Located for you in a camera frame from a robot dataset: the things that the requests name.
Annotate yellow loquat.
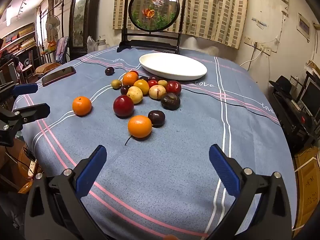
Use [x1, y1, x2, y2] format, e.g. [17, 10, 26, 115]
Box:
[126, 86, 144, 105]

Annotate computer monitor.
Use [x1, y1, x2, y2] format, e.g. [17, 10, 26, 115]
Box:
[299, 77, 320, 117]

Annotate cardboard box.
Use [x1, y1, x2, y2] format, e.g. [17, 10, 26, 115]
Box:
[292, 146, 320, 238]

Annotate wall power strip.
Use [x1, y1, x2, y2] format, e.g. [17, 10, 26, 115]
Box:
[244, 36, 272, 55]

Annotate beige checked curtain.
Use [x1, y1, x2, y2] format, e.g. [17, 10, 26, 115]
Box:
[112, 0, 249, 50]

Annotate white floor power strip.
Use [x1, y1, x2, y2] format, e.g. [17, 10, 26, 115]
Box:
[26, 160, 38, 180]

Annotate white standing fan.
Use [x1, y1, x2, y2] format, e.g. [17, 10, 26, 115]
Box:
[46, 15, 61, 43]

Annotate clear plastic bag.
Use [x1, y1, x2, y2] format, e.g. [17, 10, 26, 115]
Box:
[87, 36, 98, 54]

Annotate tan loquat with brown mark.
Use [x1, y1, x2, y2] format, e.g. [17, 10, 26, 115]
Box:
[149, 85, 167, 101]

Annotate phone with red case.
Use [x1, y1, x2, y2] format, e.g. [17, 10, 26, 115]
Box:
[42, 66, 76, 87]

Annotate white jug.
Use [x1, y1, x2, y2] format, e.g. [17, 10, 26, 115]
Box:
[96, 39, 110, 52]

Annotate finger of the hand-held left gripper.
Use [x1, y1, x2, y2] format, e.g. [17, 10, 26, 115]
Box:
[0, 81, 38, 99]
[0, 103, 50, 147]

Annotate white oval plate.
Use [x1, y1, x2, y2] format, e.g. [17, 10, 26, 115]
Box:
[139, 53, 208, 81]

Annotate bookshelf with books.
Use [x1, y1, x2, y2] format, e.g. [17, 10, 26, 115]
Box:
[0, 22, 37, 55]

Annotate black computer desk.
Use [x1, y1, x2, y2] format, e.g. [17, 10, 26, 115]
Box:
[269, 80, 318, 153]

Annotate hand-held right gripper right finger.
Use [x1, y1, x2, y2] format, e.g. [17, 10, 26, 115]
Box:
[209, 144, 293, 240]

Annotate black hat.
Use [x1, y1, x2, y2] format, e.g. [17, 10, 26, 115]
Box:
[269, 75, 293, 98]

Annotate dark wooden framed panel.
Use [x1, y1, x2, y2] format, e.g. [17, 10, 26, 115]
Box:
[69, 0, 103, 55]

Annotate wrinkled dark passion fruit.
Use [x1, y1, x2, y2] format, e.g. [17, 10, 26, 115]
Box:
[160, 93, 181, 110]

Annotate round goldfish screen black stand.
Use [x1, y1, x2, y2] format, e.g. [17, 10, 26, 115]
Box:
[117, 0, 188, 55]

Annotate large dark red plum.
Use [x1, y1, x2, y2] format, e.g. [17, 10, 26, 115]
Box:
[113, 95, 134, 117]

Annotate orange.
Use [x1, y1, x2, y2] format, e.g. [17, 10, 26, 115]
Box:
[122, 72, 139, 86]
[127, 115, 153, 138]
[72, 96, 92, 117]

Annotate blue plaid tablecloth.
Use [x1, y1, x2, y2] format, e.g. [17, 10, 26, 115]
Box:
[12, 45, 298, 240]

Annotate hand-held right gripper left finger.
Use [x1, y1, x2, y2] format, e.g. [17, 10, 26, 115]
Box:
[24, 145, 108, 240]

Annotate small yellow-orange tangerine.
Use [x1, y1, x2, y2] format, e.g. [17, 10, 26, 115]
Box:
[133, 79, 150, 95]

